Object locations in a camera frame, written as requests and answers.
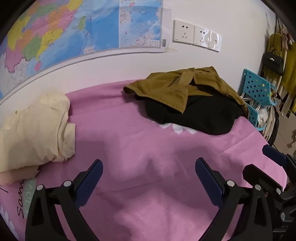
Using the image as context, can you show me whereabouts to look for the yellow hanging garments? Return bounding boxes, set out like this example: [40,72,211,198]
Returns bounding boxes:
[264,32,296,116]

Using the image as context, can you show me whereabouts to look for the white light switch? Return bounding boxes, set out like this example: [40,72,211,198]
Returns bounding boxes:
[208,31,222,51]

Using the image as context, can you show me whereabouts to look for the small blue perforated basket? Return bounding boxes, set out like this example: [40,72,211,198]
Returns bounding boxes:
[245,103,266,131]

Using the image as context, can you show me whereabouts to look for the beige fabric bundle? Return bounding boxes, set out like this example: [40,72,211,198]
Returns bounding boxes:
[262,108,280,145]

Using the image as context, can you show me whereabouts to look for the pink printed bedsheet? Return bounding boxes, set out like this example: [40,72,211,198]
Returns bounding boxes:
[0,79,289,241]

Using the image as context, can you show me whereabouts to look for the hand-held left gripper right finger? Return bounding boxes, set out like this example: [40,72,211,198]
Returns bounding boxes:
[195,158,276,241]

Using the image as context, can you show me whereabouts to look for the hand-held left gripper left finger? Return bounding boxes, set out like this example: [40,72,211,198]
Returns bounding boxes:
[25,159,103,241]

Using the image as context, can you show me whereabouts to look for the black garment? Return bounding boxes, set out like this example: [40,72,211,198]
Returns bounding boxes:
[145,94,245,136]

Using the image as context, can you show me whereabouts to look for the cream folded cloth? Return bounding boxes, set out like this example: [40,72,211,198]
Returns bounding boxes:
[0,91,77,173]

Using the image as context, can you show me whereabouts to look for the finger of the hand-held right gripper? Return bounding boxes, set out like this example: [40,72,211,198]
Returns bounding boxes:
[243,164,287,202]
[262,145,296,172]

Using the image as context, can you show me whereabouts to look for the white wall socket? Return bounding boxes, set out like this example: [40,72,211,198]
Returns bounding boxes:
[173,20,195,44]
[193,25,211,49]

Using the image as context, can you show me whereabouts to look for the olive green shirt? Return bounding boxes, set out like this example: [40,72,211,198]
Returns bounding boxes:
[123,66,249,116]

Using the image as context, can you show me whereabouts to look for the large blue perforated basket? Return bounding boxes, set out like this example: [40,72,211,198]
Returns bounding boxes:
[240,68,277,107]

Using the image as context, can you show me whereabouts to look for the colourful wall map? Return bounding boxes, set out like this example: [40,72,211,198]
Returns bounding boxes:
[0,0,178,105]

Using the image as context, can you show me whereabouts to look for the black handbag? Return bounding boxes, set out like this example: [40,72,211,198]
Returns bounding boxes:
[261,50,284,75]

